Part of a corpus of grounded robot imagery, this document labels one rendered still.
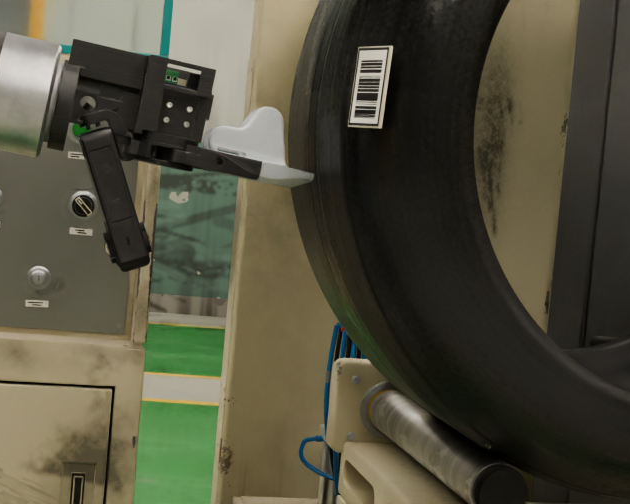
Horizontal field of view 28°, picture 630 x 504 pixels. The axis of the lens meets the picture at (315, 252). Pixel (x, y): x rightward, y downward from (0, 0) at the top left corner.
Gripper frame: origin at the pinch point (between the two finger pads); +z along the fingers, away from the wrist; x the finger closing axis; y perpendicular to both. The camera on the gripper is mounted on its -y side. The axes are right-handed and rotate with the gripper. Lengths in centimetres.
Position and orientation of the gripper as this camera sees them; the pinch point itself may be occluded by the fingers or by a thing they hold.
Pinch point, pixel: (295, 183)
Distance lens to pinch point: 102.5
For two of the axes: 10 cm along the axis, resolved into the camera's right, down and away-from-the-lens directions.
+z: 9.6, 2.0, 2.1
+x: -2.0, -0.7, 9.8
